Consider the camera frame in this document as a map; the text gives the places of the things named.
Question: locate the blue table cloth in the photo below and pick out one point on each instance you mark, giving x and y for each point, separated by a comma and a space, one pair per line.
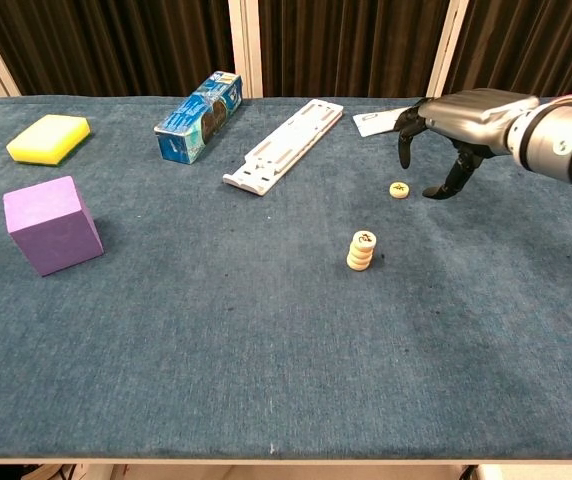
216, 325

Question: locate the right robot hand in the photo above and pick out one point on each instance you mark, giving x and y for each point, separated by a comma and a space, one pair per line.
471, 117

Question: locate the white toothpaste tube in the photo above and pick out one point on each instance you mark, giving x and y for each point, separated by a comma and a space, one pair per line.
376, 122

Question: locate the white plastic bracket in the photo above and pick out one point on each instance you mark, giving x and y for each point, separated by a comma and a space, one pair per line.
286, 145

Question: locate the blue toothpaste box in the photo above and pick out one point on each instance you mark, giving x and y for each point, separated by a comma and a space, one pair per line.
198, 117

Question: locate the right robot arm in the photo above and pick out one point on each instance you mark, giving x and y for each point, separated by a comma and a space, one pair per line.
561, 140

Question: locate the purple foam cube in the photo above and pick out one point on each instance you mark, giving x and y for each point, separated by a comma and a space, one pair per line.
51, 225

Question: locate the black pleated curtain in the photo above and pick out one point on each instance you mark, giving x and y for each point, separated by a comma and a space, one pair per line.
346, 45
531, 42
116, 45

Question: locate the yellow sponge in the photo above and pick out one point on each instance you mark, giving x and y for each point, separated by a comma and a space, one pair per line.
48, 140

